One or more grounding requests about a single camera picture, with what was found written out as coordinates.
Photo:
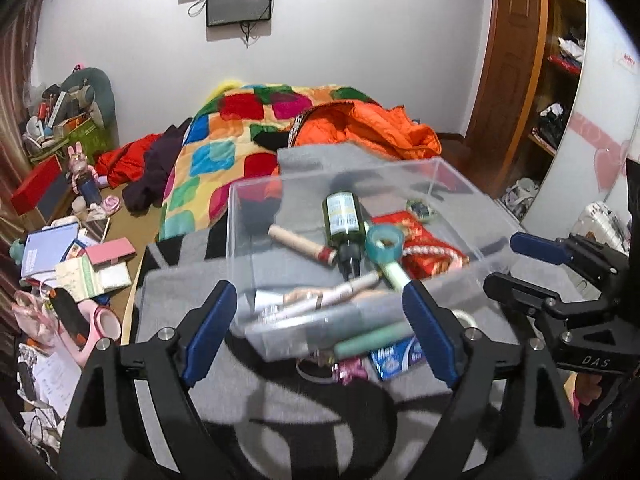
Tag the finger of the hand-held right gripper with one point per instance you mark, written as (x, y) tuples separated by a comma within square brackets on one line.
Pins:
[(510, 287), (535, 247)]

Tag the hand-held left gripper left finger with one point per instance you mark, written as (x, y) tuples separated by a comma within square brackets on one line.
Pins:
[(210, 330)]

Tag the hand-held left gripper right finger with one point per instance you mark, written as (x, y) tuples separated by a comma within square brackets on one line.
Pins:
[(430, 330)]

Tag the pale green tube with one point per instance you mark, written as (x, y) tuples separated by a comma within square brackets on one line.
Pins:
[(397, 275)]

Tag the teal tape roll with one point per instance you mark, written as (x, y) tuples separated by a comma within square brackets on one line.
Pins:
[(395, 251)]

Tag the clear plastic storage box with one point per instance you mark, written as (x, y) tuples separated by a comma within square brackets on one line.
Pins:
[(240, 240)]

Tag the dark round patterned object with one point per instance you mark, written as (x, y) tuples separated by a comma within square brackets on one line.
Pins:
[(420, 208)]

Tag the beige tube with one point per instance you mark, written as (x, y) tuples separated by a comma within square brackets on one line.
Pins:
[(300, 244)]

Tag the dark green bottle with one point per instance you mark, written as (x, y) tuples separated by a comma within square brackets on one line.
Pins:
[(342, 220)]

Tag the white tape roll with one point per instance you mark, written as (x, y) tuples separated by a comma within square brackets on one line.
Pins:
[(467, 316)]

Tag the blue packet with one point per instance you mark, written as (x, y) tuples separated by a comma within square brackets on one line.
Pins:
[(395, 357)]

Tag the teal cosmetic tube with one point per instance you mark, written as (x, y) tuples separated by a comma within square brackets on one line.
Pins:
[(375, 341)]

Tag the red gold printed packet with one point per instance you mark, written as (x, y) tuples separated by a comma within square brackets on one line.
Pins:
[(425, 266)]

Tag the white bag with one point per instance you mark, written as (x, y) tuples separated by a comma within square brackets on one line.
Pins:
[(600, 220)]

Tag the peach cosmetic tube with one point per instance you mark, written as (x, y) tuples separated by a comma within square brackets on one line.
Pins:
[(280, 300)]

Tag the pink patterned small item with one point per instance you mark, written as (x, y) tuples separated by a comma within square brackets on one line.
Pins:
[(350, 371)]

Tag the pink tape dispenser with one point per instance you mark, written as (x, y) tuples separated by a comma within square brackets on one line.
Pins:
[(107, 325)]

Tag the white green card box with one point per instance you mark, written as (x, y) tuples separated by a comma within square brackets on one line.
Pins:
[(114, 276)]

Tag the pink flat box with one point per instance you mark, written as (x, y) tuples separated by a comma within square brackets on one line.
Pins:
[(110, 251)]

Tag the black white clothes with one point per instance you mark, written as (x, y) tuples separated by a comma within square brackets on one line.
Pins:
[(550, 117)]

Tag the black orange object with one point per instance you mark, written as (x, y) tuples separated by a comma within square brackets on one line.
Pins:
[(70, 312)]

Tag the cream green book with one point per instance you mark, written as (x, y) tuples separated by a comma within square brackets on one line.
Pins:
[(77, 277)]

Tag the white panel pink ribbon print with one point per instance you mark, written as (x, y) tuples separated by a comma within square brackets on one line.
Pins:
[(610, 110)]

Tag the wooden wardrobe shelf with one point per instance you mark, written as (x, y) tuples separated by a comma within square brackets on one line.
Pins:
[(545, 90)]

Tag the small pink object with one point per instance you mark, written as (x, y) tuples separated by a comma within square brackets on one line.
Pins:
[(110, 205)]

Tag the dark purple cloth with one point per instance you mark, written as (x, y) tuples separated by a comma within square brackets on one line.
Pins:
[(155, 175)]

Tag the white papers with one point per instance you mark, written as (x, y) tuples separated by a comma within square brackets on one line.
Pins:
[(50, 375)]

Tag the colourful patchwork quilt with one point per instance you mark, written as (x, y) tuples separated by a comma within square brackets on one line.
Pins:
[(215, 155)]

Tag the pink bag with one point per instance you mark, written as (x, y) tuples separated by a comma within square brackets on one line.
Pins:
[(32, 317)]

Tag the white jar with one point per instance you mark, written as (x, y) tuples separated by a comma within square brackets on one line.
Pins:
[(80, 205)]

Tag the blue notebook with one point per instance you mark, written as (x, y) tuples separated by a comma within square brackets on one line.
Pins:
[(47, 250)]

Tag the red shelf item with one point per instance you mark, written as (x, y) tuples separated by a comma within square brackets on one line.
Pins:
[(565, 65)]

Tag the red cloth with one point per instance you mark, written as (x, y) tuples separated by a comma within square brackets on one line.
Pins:
[(127, 160)]

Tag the brown wooden door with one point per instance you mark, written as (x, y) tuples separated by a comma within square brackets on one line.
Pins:
[(510, 60)]

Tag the orange padded jacket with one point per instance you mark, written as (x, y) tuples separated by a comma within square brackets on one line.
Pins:
[(380, 127)]

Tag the pink bunny toy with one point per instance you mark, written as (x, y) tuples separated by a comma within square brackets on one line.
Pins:
[(82, 175)]

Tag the black garment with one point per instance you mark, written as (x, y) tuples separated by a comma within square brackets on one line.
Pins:
[(270, 137)]

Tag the grey blue box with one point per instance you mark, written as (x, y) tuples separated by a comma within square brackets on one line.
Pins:
[(55, 200)]

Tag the teal toy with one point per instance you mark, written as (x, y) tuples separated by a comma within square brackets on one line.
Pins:
[(17, 251)]

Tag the red box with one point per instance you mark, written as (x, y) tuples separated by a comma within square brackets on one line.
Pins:
[(35, 187)]

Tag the grey plush cushion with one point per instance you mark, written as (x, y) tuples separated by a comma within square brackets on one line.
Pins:
[(102, 85)]

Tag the brown curtain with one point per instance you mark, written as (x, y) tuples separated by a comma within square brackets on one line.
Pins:
[(15, 135)]

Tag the small black monitor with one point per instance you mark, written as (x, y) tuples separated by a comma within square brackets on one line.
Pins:
[(240, 2)]

